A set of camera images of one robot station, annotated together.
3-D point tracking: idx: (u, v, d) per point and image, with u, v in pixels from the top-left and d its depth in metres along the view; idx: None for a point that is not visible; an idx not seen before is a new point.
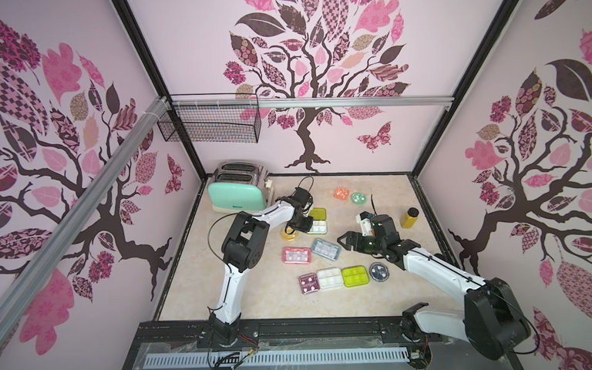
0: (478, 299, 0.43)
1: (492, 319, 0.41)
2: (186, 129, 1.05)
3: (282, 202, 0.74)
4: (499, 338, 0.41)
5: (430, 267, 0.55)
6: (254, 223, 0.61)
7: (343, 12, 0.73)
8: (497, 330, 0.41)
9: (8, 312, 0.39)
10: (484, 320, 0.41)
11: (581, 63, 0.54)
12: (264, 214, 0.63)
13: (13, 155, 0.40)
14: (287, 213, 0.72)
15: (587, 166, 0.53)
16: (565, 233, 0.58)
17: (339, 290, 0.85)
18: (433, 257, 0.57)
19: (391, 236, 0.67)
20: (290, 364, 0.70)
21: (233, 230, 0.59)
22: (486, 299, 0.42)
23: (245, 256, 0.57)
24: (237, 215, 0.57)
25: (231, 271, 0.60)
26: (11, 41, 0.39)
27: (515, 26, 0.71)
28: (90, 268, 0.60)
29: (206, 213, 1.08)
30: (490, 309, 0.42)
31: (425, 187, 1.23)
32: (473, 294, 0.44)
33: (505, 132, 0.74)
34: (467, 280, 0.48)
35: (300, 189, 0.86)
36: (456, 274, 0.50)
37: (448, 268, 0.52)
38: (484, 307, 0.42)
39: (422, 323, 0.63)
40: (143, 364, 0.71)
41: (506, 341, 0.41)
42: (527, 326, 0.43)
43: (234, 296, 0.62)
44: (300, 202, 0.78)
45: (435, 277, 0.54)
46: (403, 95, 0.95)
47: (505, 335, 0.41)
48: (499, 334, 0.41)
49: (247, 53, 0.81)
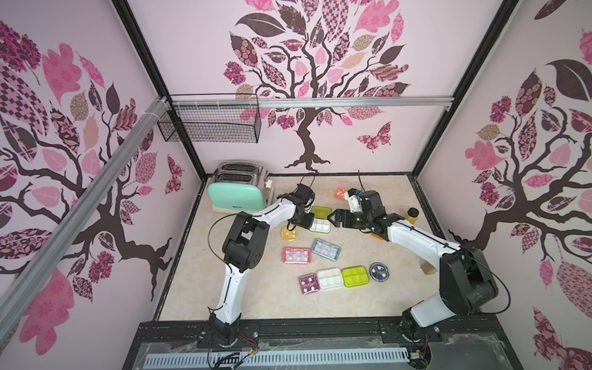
0: (452, 261, 0.46)
1: (464, 280, 0.45)
2: (186, 129, 1.05)
3: (283, 199, 0.73)
4: (469, 297, 0.45)
5: (411, 235, 0.58)
6: (254, 223, 0.60)
7: (343, 12, 0.73)
8: (466, 290, 0.45)
9: (8, 312, 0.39)
10: (456, 281, 0.45)
11: (581, 63, 0.54)
12: (264, 214, 0.62)
13: (12, 155, 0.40)
14: (288, 213, 0.71)
15: (587, 166, 0.53)
16: (565, 233, 0.58)
17: (339, 290, 0.85)
18: (414, 227, 0.59)
19: (377, 209, 0.70)
20: (290, 364, 0.70)
21: (233, 232, 0.58)
22: (459, 261, 0.45)
23: (247, 256, 0.56)
24: (237, 216, 0.58)
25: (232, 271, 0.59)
26: (11, 42, 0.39)
27: (515, 25, 0.71)
28: (90, 268, 0.60)
29: (206, 213, 1.08)
30: (462, 271, 0.45)
31: (425, 187, 1.23)
32: (448, 258, 0.46)
33: (505, 132, 0.74)
34: (444, 245, 0.51)
35: (303, 184, 0.84)
36: (434, 240, 0.53)
37: (427, 235, 0.55)
38: (455, 268, 0.45)
39: (422, 319, 0.63)
40: (143, 364, 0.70)
41: (475, 299, 0.45)
42: (496, 287, 0.46)
43: (234, 297, 0.62)
44: (303, 200, 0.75)
45: (415, 246, 0.57)
46: (403, 95, 0.95)
47: (475, 295, 0.45)
48: (469, 294, 0.45)
49: (247, 54, 0.81)
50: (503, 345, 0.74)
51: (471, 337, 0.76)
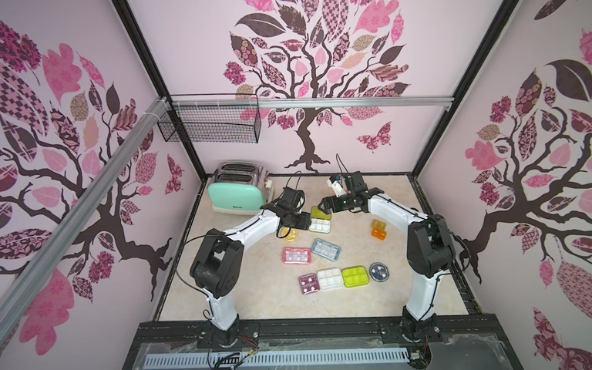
0: (416, 227, 0.52)
1: (426, 244, 0.52)
2: (186, 129, 1.05)
3: (265, 211, 0.66)
4: (430, 258, 0.52)
5: (388, 206, 0.63)
6: (227, 243, 0.52)
7: (343, 12, 0.73)
8: (428, 252, 0.52)
9: (8, 312, 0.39)
10: (421, 244, 0.51)
11: (581, 63, 0.54)
12: (240, 230, 0.55)
13: (13, 155, 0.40)
14: (270, 227, 0.63)
15: (587, 166, 0.53)
16: (565, 233, 0.58)
17: (339, 290, 0.85)
18: (391, 200, 0.65)
19: (359, 185, 0.77)
20: (290, 364, 0.70)
21: (200, 254, 0.50)
22: (422, 227, 0.52)
23: (216, 283, 0.48)
24: (207, 235, 0.50)
25: (207, 297, 0.54)
26: (11, 42, 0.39)
27: (515, 25, 0.71)
28: (90, 268, 0.60)
29: (206, 213, 1.08)
30: (424, 236, 0.52)
31: (425, 187, 1.23)
32: (413, 224, 0.53)
33: (504, 133, 0.74)
34: (414, 215, 0.57)
35: (289, 188, 0.74)
36: (406, 211, 0.59)
37: (401, 207, 0.61)
38: (418, 233, 0.51)
39: (415, 309, 0.65)
40: (142, 364, 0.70)
41: (435, 260, 0.52)
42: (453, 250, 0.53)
43: (221, 311, 0.58)
44: (289, 209, 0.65)
45: (391, 216, 0.63)
46: (403, 95, 0.95)
47: (434, 257, 0.52)
48: (429, 256, 0.52)
49: (247, 54, 0.81)
50: (502, 346, 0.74)
51: (471, 337, 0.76)
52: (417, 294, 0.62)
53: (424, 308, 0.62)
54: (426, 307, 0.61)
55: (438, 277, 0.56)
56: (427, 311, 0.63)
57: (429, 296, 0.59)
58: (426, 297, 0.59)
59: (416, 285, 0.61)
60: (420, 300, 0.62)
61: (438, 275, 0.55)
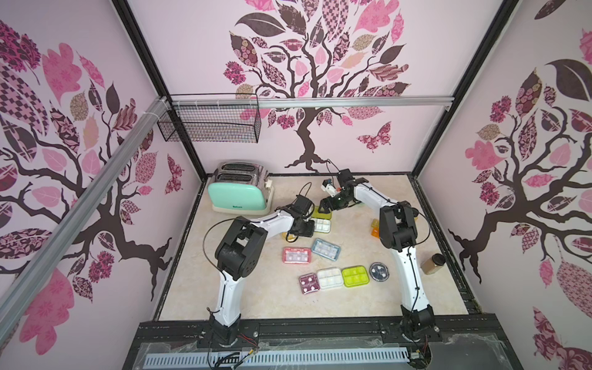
0: (388, 211, 0.64)
1: (393, 225, 0.64)
2: (186, 129, 1.05)
3: (282, 210, 0.73)
4: (395, 236, 0.65)
5: (368, 192, 0.76)
6: (252, 229, 0.58)
7: (343, 12, 0.73)
8: (395, 230, 0.64)
9: (8, 312, 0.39)
10: (387, 224, 0.65)
11: (581, 63, 0.54)
12: (264, 221, 0.61)
13: (13, 155, 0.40)
14: (286, 224, 0.70)
15: (587, 166, 0.53)
16: (565, 233, 0.58)
17: (339, 290, 0.85)
18: (372, 187, 0.77)
19: (348, 178, 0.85)
20: (290, 364, 0.70)
21: (228, 237, 0.56)
22: (391, 212, 0.64)
23: (240, 263, 0.53)
24: (236, 221, 0.57)
25: (224, 280, 0.58)
26: (11, 41, 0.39)
27: (516, 25, 0.71)
28: (90, 268, 0.60)
29: (206, 213, 1.08)
30: (392, 219, 0.64)
31: (425, 187, 1.23)
32: (385, 209, 0.65)
33: (505, 132, 0.74)
34: (388, 200, 0.69)
35: (302, 196, 0.83)
36: (382, 198, 0.71)
37: (379, 193, 0.73)
38: (389, 216, 0.64)
39: (407, 300, 0.68)
40: (143, 364, 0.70)
41: (399, 237, 0.65)
42: (415, 230, 0.66)
43: (231, 301, 0.60)
44: (301, 213, 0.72)
45: (370, 200, 0.76)
46: (403, 95, 0.95)
47: (399, 235, 0.65)
48: (395, 233, 0.65)
49: (247, 53, 0.81)
50: (502, 345, 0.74)
51: (471, 337, 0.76)
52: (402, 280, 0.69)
53: (412, 295, 0.66)
54: (413, 290, 0.66)
55: (409, 253, 0.66)
56: (415, 298, 0.66)
57: (411, 278, 0.66)
58: (409, 280, 0.66)
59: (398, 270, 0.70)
60: (405, 284, 0.68)
61: (408, 250, 0.66)
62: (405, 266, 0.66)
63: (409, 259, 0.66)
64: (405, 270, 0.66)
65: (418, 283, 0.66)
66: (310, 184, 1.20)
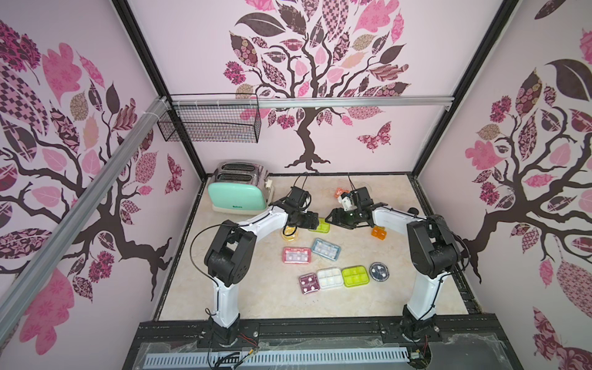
0: (417, 226, 0.54)
1: (428, 243, 0.52)
2: (186, 129, 1.05)
3: (275, 207, 0.69)
4: (432, 258, 0.52)
5: (389, 213, 0.67)
6: (240, 233, 0.55)
7: (343, 12, 0.73)
8: (430, 251, 0.52)
9: (8, 312, 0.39)
10: (420, 242, 0.53)
11: (581, 63, 0.54)
12: (252, 223, 0.57)
13: (13, 155, 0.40)
14: (280, 221, 0.67)
15: (587, 166, 0.53)
16: (565, 233, 0.58)
17: (339, 290, 0.85)
18: (393, 209, 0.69)
19: (365, 200, 0.80)
20: (290, 364, 0.70)
21: (216, 243, 0.53)
22: (422, 227, 0.53)
23: (230, 270, 0.51)
24: (222, 226, 0.54)
25: (217, 286, 0.56)
26: (11, 41, 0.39)
27: (515, 25, 0.71)
28: (90, 268, 0.60)
29: (206, 213, 1.08)
30: (425, 235, 0.53)
31: (425, 187, 1.23)
32: (414, 223, 0.55)
33: (505, 132, 0.74)
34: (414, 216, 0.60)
35: (296, 187, 0.78)
36: (406, 215, 0.62)
37: (401, 212, 0.65)
38: (419, 233, 0.53)
39: (415, 307, 0.65)
40: (143, 364, 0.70)
41: (438, 260, 0.52)
42: (456, 248, 0.53)
43: (227, 305, 0.59)
44: (296, 206, 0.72)
45: (392, 223, 0.66)
46: (403, 95, 0.95)
47: (437, 257, 0.52)
48: (432, 256, 0.52)
49: (247, 53, 0.81)
50: (502, 345, 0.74)
51: (471, 337, 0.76)
52: (418, 294, 0.62)
53: (425, 308, 0.62)
54: (428, 306, 0.61)
55: (442, 278, 0.55)
56: (428, 311, 0.62)
57: (431, 297, 0.59)
58: (428, 298, 0.59)
59: (418, 284, 0.61)
60: (422, 299, 0.62)
61: (442, 276, 0.55)
62: (431, 287, 0.57)
63: (439, 283, 0.56)
64: (428, 291, 0.58)
65: (435, 301, 0.60)
66: (310, 184, 1.20)
